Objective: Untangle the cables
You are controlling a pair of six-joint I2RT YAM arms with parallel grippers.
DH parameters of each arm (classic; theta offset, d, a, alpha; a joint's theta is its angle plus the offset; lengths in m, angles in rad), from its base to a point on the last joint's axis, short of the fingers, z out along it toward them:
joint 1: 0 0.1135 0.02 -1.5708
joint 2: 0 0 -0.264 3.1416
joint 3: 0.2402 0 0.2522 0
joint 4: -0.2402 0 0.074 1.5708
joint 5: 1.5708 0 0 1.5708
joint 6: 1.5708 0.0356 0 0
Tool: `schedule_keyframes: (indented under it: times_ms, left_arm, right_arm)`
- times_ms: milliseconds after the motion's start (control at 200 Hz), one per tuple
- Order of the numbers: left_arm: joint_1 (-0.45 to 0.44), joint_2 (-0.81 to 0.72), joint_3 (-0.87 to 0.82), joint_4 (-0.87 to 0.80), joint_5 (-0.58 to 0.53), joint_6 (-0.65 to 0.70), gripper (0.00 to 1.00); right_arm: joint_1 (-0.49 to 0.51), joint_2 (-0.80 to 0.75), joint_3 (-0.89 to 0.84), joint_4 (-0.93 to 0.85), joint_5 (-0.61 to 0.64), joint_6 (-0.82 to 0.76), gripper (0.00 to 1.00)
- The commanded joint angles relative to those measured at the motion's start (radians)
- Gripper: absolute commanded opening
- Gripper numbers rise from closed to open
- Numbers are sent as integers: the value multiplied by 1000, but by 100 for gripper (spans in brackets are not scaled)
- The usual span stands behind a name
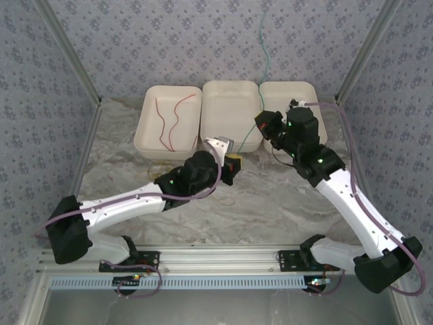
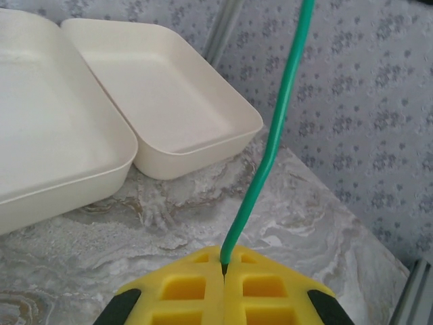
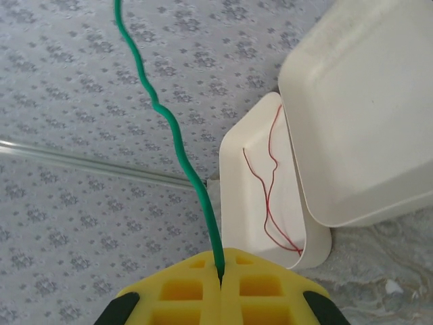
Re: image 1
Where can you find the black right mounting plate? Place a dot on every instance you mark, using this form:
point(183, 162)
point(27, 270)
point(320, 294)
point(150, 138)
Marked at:
point(289, 260)

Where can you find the left controller board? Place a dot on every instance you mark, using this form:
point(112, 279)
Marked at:
point(126, 281)

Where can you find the white plastic tray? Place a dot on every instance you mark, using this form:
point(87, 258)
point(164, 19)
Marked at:
point(230, 108)
point(149, 135)
point(287, 89)

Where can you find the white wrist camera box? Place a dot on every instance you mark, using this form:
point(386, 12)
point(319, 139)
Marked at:
point(218, 145)
point(297, 102)

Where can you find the steel bottom panel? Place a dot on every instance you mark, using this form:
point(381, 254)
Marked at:
point(216, 308)

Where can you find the black mounting plate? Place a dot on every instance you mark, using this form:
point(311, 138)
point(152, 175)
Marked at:
point(289, 260)
point(149, 259)

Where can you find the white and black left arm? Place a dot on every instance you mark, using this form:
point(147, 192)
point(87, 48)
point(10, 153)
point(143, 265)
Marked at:
point(118, 210)

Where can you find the aluminium frame post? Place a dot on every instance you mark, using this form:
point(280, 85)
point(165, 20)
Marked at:
point(62, 30)
point(376, 30)

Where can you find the aluminium side rail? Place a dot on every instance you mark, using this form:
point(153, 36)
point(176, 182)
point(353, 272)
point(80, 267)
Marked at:
point(363, 176)
point(89, 135)

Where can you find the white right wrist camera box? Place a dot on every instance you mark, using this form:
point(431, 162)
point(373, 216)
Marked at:
point(297, 102)

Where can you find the controller board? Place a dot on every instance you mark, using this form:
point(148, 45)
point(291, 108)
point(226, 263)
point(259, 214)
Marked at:
point(318, 283)
point(126, 281)

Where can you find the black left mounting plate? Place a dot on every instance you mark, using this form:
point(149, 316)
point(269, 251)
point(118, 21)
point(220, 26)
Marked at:
point(149, 259)

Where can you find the right controller board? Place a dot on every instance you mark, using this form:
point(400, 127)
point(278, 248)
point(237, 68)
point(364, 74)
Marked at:
point(318, 283)

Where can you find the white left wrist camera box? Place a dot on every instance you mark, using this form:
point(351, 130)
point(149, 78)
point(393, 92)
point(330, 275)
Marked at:
point(218, 145)

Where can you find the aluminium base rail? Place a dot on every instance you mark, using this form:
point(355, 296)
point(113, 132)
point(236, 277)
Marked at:
point(216, 259)

